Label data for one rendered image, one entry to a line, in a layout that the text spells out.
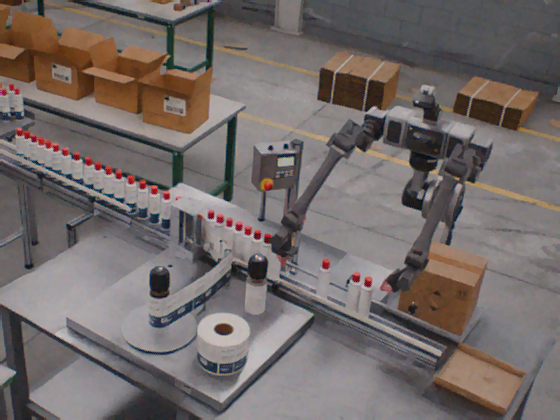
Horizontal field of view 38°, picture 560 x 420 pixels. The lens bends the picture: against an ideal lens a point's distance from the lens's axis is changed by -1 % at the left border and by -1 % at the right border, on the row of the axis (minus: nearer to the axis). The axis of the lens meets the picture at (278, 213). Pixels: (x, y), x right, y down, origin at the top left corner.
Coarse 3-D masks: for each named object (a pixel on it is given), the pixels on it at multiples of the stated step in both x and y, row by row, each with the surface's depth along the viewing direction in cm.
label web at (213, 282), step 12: (204, 228) 376; (204, 240) 379; (216, 240) 365; (216, 252) 368; (228, 264) 352; (204, 276) 336; (216, 276) 346; (228, 276) 356; (204, 288) 339; (216, 288) 349; (204, 300) 343
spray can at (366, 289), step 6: (366, 282) 339; (366, 288) 340; (372, 288) 341; (360, 294) 344; (366, 294) 341; (360, 300) 344; (366, 300) 343; (360, 306) 345; (366, 306) 344; (360, 312) 347; (366, 312) 346
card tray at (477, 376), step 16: (464, 352) 343; (480, 352) 339; (448, 368) 333; (464, 368) 334; (480, 368) 335; (496, 368) 336; (512, 368) 333; (448, 384) 322; (464, 384) 326; (480, 384) 327; (496, 384) 327; (512, 384) 328; (480, 400) 316; (496, 400) 319; (512, 400) 320
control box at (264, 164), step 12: (264, 144) 351; (276, 144) 352; (264, 156) 344; (276, 156) 346; (252, 168) 355; (264, 168) 347; (276, 168) 349; (288, 168) 352; (252, 180) 358; (264, 180) 350; (276, 180) 353; (288, 180) 355
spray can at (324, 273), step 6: (324, 264) 348; (324, 270) 349; (330, 270) 350; (318, 276) 352; (324, 276) 350; (318, 282) 353; (324, 282) 351; (318, 288) 354; (324, 288) 353; (318, 294) 356; (324, 294) 355
